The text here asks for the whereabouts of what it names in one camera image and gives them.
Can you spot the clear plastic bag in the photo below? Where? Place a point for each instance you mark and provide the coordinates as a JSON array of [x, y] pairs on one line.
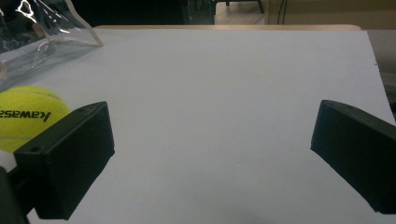
[[37, 37]]

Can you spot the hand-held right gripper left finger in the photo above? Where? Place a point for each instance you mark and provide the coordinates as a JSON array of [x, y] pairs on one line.
[[67, 161]]

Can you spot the yellow tennis ball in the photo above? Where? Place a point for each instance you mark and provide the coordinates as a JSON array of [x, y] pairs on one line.
[[23, 115]]

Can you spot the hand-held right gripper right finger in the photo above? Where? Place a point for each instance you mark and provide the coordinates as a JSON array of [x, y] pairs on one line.
[[358, 152]]

